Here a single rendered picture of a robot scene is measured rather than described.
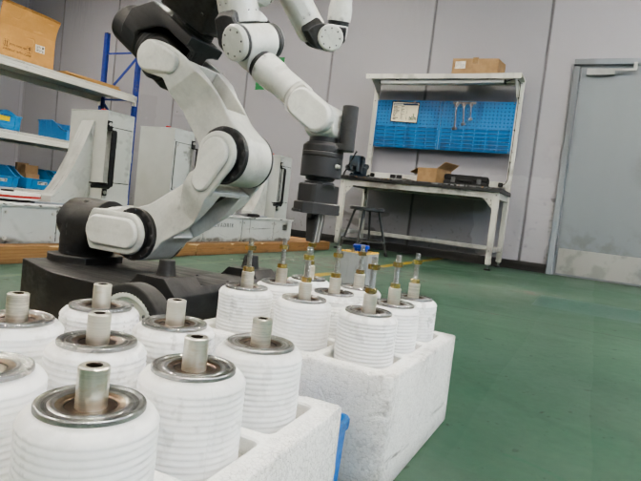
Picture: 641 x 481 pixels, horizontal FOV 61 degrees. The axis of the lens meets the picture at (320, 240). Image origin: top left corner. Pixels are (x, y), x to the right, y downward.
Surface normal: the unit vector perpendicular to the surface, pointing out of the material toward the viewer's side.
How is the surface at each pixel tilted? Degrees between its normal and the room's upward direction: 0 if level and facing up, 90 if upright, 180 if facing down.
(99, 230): 90
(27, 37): 88
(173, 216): 90
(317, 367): 90
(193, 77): 111
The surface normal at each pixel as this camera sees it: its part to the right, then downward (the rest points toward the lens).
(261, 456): 0.11, -0.99
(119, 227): -0.45, 0.00
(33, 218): 0.89, 0.13
